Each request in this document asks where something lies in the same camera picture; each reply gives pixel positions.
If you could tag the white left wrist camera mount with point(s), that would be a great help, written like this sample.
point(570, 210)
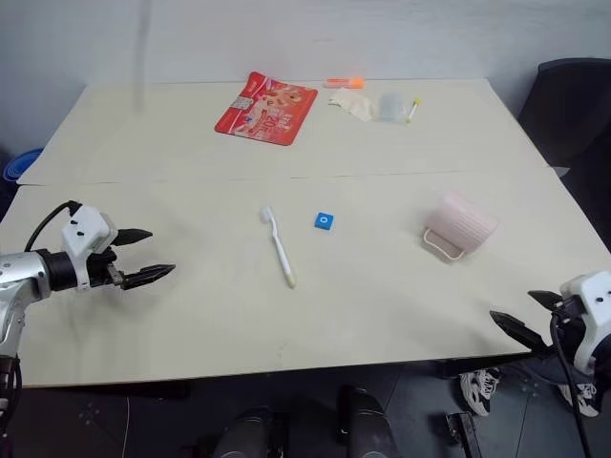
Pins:
point(86, 234)

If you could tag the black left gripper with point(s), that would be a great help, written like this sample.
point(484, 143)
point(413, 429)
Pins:
point(102, 267)

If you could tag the orange marker pen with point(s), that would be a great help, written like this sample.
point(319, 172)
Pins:
point(344, 83)

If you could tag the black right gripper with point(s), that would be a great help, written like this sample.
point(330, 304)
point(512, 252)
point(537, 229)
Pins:
point(568, 324)

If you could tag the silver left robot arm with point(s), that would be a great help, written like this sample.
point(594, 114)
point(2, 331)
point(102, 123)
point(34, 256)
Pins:
point(19, 276)

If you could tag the blue round object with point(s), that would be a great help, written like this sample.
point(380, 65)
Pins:
point(19, 164)

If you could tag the black metal floor bracket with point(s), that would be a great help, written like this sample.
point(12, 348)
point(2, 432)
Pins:
point(465, 434)

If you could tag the cream crumpled cloth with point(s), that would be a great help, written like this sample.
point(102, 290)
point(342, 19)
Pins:
point(352, 102)

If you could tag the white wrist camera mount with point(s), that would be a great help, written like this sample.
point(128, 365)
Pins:
point(86, 234)
point(589, 310)

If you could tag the dark rounded robot leg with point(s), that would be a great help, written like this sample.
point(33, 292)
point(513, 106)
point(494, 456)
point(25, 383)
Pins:
point(365, 424)

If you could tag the clear plastic cup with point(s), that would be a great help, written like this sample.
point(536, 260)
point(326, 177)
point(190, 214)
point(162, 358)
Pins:
point(392, 109)

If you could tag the white yellow-tipped small tube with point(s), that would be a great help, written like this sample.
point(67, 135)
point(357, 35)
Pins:
point(413, 110)

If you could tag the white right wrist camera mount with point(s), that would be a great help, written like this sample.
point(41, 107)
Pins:
point(589, 310)

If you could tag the red printed packet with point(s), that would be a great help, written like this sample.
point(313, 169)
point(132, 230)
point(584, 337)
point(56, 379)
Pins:
point(266, 109)

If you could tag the white toothbrush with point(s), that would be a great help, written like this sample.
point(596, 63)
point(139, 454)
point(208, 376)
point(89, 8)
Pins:
point(280, 249)

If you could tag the black office chair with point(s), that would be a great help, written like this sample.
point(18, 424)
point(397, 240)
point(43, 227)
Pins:
point(568, 119)

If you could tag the blue square block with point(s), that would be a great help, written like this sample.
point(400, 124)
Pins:
point(324, 221)

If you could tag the black and white sneaker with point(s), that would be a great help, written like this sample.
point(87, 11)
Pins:
point(584, 393)
point(482, 389)

